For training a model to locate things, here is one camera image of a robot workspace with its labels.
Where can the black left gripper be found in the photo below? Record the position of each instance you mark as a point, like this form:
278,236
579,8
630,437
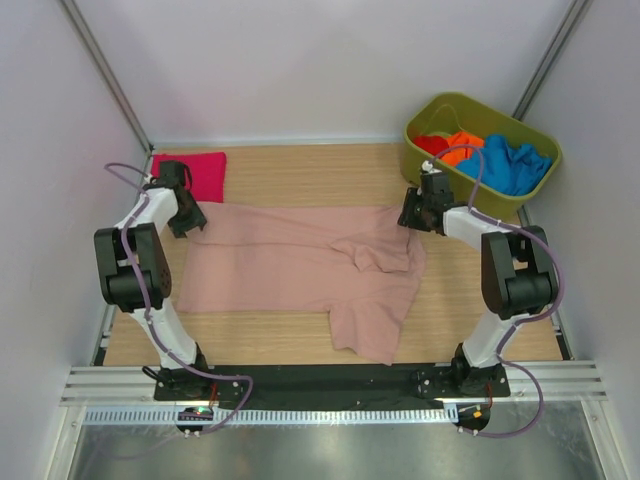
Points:
196,220

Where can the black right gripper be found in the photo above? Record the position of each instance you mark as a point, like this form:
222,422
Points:
406,217

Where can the dusty pink t shirt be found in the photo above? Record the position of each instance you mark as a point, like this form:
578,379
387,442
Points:
354,263

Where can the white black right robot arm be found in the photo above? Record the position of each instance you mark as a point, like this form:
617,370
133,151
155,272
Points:
518,282

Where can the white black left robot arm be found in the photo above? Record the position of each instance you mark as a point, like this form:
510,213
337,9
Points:
135,276

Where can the folded magenta t shirt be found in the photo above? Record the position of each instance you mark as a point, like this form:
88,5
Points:
208,171

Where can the red t shirt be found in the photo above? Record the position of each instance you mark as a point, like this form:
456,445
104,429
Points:
432,144

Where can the orange t shirt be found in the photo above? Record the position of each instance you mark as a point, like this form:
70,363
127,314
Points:
461,145

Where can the olive green plastic bin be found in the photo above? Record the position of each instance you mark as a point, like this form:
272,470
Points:
446,114

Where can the blue t shirt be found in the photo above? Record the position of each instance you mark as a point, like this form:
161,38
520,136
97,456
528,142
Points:
508,170

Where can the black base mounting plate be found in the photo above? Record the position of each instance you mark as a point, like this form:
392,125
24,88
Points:
333,387

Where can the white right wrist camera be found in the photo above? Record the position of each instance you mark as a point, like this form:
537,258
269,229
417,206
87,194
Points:
429,168

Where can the white slotted cable duct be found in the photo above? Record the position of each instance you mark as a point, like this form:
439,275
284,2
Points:
199,416

